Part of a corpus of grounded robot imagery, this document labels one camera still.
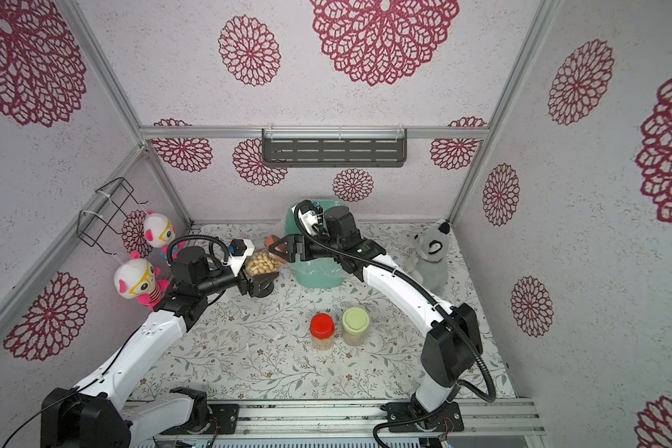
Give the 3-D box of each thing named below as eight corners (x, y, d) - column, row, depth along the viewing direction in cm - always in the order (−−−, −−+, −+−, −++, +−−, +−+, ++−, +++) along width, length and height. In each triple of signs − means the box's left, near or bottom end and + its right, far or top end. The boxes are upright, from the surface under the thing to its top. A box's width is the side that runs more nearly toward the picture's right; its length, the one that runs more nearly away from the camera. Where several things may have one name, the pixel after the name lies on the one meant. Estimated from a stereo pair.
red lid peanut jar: (312, 351, 88) (309, 335, 78) (313, 331, 92) (310, 314, 82) (334, 351, 88) (334, 335, 78) (334, 331, 92) (334, 314, 82)
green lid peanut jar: (342, 349, 88) (343, 332, 78) (341, 326, 93) (342, 307, 82) (366, 349, 88) (370, 332, 78) (364, 326, 93) (368, 307, 82)
